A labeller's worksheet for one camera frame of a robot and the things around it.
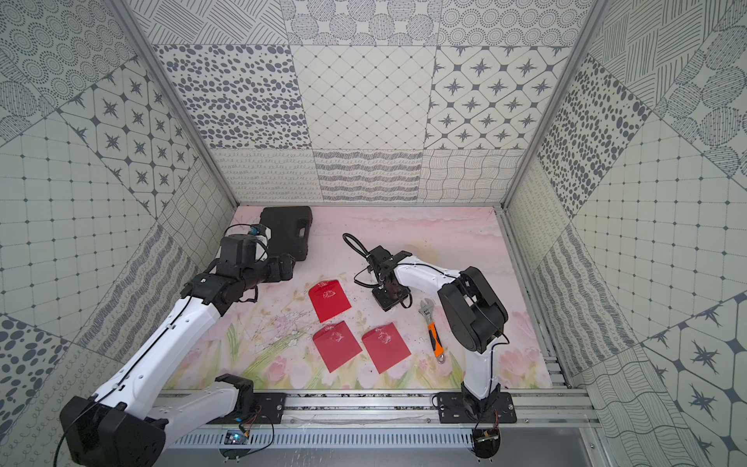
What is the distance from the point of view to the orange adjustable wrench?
85 cm

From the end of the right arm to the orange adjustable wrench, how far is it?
15 cm

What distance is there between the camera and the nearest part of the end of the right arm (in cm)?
70
